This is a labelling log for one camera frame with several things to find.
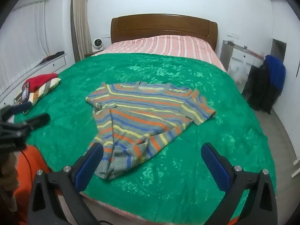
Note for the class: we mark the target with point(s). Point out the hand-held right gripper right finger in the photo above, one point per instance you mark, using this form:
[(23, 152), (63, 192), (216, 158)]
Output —
[(214, 166)]

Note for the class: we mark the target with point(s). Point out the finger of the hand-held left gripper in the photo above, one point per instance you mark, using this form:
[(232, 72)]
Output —
[(38, 120), (5, 111)]

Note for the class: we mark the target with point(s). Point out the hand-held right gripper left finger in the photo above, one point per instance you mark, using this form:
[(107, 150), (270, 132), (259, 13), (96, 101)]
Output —
[(90, 166)]

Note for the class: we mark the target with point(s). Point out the striped knit sweater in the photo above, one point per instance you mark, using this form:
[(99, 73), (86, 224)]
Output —
[(145, 114)]

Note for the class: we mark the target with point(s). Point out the person's left forearm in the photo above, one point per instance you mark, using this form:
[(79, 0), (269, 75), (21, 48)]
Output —
[(8, 173)]

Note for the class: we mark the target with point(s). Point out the navy cloth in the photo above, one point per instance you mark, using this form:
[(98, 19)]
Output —
[(22, 107)]

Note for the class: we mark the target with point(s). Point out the green floral blanket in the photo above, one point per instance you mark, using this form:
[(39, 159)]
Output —
[(192, 157)]

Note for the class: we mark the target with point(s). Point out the orange cloth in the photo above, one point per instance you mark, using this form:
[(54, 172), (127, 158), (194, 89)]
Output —
[(30, 164)]

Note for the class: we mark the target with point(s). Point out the red cloth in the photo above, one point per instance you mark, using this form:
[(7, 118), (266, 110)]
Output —
[(43, 79)]

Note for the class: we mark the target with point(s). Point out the white window cabinet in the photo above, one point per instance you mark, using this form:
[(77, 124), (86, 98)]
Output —
[(30, 69)]

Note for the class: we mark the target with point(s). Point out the dark item on sill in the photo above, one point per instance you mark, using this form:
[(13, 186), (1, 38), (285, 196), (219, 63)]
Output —
[(52, 55)]

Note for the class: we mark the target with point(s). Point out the black jacket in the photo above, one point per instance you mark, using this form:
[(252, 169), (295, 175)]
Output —
[(260, 91)]

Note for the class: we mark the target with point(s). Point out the small white fan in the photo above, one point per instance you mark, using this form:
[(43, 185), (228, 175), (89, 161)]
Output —
[(96, 44)]

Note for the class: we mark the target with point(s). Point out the clear plastic bag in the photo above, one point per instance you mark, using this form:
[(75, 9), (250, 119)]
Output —
[(238, 72)]

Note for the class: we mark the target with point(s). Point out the beige curtain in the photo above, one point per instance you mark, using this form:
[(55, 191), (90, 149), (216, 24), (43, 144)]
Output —
[(80, 23)]

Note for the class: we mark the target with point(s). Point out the blue cloth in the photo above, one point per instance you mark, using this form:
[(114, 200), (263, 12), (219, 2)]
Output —
[(276, 72)]

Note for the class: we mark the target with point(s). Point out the white desk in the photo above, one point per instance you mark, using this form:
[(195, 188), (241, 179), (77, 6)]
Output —
[(239, 54)]

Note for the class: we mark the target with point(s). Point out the white wardrobe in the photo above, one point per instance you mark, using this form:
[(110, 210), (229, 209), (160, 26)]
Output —
[(290, 51)]

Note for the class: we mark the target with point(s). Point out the white wall socket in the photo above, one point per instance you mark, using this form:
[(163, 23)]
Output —
[(232, 34)]

